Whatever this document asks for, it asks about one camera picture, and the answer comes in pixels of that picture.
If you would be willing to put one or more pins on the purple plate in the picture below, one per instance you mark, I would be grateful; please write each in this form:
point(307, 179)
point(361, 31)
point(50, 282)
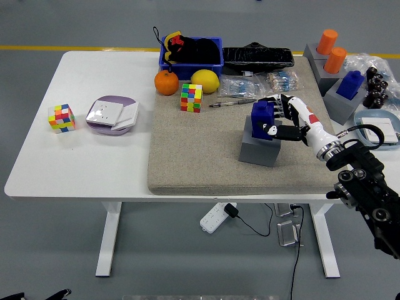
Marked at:
point(118, 100)

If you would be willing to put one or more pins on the grey square-hole holder block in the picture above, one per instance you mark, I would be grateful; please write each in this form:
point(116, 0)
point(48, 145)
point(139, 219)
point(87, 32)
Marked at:
point(340, 107)
point(257, 154)

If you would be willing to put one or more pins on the orange cylinder seal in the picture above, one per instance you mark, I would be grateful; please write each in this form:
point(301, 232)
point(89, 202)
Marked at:
point(327, 40)
point(335, 61)

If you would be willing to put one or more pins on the black dotted cylinder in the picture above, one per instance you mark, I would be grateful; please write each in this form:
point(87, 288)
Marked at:
point(372, 72)
point(373, 83)
point(370, 99)
point(382, 85)
point(379, 77)
point(381, 100)

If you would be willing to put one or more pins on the yellow lemon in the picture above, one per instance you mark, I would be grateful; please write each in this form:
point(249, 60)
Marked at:
point(205, 81)

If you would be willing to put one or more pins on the orange fruit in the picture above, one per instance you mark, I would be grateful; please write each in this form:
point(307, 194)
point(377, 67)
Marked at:
point(166, 82)

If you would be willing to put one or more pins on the crumpled clear plastic bag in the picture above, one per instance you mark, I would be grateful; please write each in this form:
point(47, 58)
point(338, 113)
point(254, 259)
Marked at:
point(359, 61)

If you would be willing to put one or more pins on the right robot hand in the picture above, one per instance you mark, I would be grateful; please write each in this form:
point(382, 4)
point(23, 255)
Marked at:
point(315, 128)

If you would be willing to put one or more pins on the white power strip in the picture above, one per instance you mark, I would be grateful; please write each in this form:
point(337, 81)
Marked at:
point(212, 218)

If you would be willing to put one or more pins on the colourful puzzle cube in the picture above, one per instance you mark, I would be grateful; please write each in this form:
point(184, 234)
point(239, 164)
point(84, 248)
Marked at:
point(191, 98)
point(61, 118)

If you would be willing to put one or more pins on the clear bag of resistors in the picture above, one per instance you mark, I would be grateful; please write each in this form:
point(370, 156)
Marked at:
point(281, 81)
point(240, 87)

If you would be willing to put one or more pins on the yellow black red toy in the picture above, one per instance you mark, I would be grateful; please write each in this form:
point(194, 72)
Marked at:
point(168, 39)

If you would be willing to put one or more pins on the white socket panel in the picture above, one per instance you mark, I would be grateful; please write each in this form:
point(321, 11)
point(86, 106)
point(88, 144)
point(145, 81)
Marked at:
point(104, 112)

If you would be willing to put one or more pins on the grey-brown mat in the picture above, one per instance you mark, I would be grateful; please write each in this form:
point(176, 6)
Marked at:
point(193, 156)

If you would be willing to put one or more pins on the white table leg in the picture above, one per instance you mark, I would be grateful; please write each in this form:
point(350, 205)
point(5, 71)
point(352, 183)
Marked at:
point(326, 247)
point(107, 243)

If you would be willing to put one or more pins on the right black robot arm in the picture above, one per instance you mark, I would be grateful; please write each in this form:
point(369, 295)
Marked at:
point(362, 181)

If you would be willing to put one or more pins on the blue plastic bin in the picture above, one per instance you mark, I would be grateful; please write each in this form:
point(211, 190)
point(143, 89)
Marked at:
point(184, 70)

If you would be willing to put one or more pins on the black plug adapter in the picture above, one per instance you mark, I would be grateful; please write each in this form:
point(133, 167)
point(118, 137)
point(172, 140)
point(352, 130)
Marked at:
point(230, 210)

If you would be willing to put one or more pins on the black wrapped long device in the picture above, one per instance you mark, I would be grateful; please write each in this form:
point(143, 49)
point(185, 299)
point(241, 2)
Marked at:
point(259, 59)

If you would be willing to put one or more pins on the grey ballpoint pen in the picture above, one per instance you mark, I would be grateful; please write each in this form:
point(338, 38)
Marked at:
point(240, 102)

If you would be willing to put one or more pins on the blue square seal stamp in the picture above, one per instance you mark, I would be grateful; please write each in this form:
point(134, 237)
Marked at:
point(261, 115)
point(351, 82)

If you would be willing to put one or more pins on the clear metal bracket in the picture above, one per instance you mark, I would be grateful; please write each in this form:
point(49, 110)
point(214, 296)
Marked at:
point(289, 234)
point(283, 210)

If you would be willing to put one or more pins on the grey round-hole holder block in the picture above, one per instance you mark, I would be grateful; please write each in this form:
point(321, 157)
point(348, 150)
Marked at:
point(309, 53)
point(325, 79)

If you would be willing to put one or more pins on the black cloth bundle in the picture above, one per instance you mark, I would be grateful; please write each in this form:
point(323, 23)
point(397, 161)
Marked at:
point(203, 51)

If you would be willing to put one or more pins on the white switch panel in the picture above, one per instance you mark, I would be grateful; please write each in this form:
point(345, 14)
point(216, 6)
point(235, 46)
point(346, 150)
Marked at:
point(389, 126)
point(129, 115)

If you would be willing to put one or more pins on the light blue plate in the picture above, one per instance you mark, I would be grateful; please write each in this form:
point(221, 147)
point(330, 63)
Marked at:
point(375, 113)

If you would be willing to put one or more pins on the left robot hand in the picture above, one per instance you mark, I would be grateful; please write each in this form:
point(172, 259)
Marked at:
point(59, 294)

